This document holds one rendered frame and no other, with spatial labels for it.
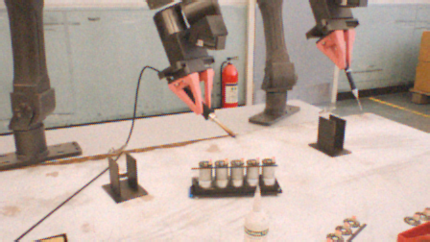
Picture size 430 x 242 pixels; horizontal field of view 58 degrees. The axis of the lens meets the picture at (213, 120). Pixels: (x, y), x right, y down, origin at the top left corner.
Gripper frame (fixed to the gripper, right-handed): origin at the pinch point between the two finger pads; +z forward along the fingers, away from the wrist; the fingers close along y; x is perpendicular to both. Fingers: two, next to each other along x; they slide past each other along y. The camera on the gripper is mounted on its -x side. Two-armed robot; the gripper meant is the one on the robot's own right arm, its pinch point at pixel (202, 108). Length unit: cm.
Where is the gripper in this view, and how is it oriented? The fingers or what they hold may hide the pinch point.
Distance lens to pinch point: 74.7
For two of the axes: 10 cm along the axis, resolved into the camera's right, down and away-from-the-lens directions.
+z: 3.5, 9.4, -0.1
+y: 6.4, -2.3, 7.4
